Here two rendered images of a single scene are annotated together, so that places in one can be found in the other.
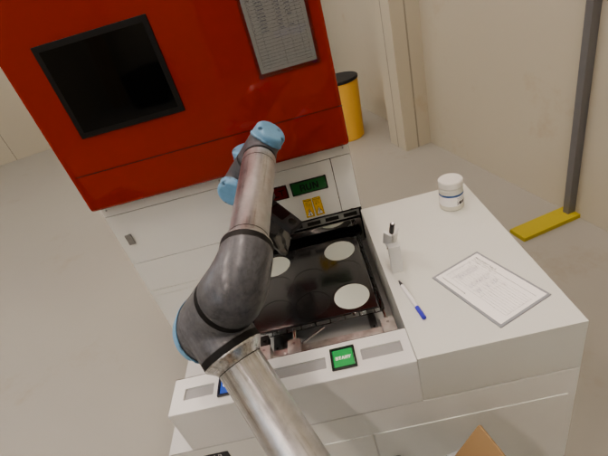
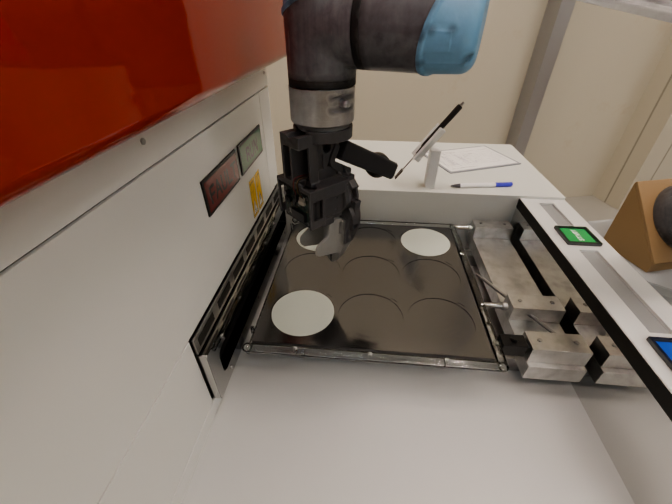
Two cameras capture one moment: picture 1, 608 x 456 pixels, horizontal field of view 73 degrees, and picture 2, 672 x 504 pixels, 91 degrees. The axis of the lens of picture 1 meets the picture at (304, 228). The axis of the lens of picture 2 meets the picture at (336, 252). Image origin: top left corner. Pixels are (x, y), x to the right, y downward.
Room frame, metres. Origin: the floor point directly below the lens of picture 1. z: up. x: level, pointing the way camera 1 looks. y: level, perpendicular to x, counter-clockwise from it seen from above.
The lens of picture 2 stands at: (1.03, 0.50, 1.29)
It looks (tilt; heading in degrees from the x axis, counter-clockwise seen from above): 36 degrees down; 270
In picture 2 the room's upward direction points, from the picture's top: straight up
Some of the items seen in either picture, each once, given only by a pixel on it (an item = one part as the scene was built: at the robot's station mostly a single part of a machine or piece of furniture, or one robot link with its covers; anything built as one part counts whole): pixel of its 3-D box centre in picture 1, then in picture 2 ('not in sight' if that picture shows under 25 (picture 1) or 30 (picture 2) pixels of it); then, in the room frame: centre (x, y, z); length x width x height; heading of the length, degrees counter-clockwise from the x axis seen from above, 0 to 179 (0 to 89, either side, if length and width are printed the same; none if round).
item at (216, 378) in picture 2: (300, 242); (256, 273); (1.18, 0.03, 0.89); 0.44 x 0.02 x 0.10; 85
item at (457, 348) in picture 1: (447, 270); (407, 187); (0.84, -0.35, 0.89); 0.62 x 0.35 x 0.14; 175
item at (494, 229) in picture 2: (391, 332); (490, 228); (0.69, -0.13, 0.89); 0.08 x 0.03 x 0.03; 175
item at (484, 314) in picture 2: (316, 324); (471, 280); (0.79, 0.04, 0.90); 0.38 x 0.01 x 0.01; 85
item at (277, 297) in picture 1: (309, 280); (370, 273); (0.97, 0.03, 0.90); 0.34 x 0.34 x 0.01; 85
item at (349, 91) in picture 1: (343, 108); not in sight; (4.21, -0.76, 0.32); 0.41 x 0.40 x 0.63; 99
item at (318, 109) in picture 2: not in sight; (324, 106); (1.04, 0.09, 1.20); 0.08 x 0.08 x 0.05
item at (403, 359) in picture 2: not in sight; (371, 356); (0.98, 0.21, 0.90); 0.37 x 0.01 x 0.01; 175
